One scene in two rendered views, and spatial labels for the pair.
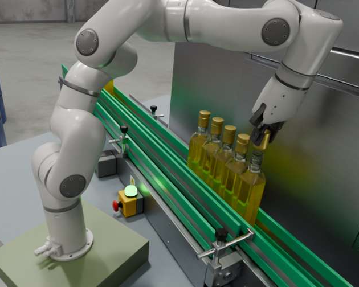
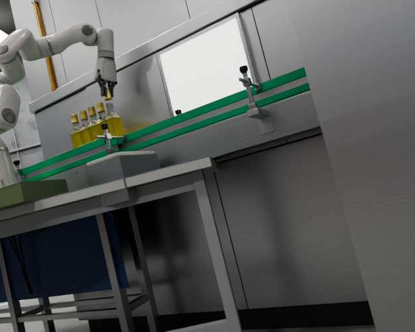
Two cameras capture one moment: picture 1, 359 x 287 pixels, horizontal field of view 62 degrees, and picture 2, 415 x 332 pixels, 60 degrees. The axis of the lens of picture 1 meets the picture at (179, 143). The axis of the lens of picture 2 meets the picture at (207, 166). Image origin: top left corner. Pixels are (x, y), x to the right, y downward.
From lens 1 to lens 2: 1.30 m
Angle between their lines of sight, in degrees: 42
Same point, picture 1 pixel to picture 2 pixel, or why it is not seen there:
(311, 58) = (107, 43)
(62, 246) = (3, 181)
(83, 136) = (9, 89)
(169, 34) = (41, 49)
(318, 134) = (134, 89)
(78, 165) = (9, 103)
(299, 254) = not seen: hidden behind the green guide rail
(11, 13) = not seen: outside the picture
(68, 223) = (5, 160)
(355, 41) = (126, 49)
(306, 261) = not seen: hidden behind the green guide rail
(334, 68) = (124, 60)
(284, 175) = (132, 124)
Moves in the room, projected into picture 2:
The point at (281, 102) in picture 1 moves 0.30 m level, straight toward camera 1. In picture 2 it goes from (105, 65) to (95, 34)
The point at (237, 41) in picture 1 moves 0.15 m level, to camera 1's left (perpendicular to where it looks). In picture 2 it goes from (73, 37) to (35, 37)
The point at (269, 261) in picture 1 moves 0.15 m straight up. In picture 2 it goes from (138, 139) to (130, 107)
